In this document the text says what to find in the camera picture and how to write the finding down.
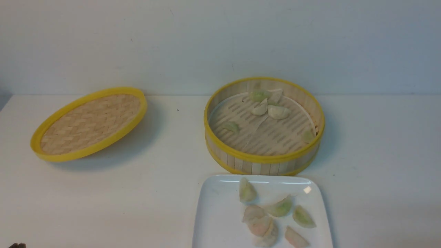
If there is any yellow rimmed woven steamer lid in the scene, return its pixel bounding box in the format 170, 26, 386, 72
30, 87, 148, 162

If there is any pink dumpling plate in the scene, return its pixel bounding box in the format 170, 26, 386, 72
285, 226, 310, 248
242, 205, 273, 237

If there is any white dumpling plate bottom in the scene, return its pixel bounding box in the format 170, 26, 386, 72
255, 221, 279, 248

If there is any white square plate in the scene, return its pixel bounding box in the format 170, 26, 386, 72
192, 175, 333, 248

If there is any pale green dumpling plate top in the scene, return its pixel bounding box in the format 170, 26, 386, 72
239, 177, 258, 203

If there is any green dumpling at basket rear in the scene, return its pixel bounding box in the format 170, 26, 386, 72
248, 89, 271, 103

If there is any yellow rimmed bamboo steamer basket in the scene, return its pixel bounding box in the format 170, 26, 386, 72
204, 77, 326, 176

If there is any green dumpling plate centre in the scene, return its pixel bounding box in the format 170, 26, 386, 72
264, 195, 293, 218

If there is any pink dumpling plate bottom right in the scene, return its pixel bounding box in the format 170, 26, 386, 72
285, 226, 310, 248

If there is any green dumpling plate right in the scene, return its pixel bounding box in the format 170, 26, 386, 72
292, 205, 316, 229

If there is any white dumpling basket centre left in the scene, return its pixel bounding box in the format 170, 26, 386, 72
251, 98, 268, 116

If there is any pink dumpling plate centre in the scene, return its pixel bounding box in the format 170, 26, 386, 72
242, 205, 273, 237

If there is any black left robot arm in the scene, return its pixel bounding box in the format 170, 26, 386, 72
9, 243, 27, 248

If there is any white dumpling basket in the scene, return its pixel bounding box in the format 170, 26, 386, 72
267, 105, 291, 120
251, 98, 268, 116

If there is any white dumpling basket centre right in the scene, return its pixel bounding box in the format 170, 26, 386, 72
267, 105, 291, 120

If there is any white dumpling at basket rear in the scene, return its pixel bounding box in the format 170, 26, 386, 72
268, 89, 283, 106

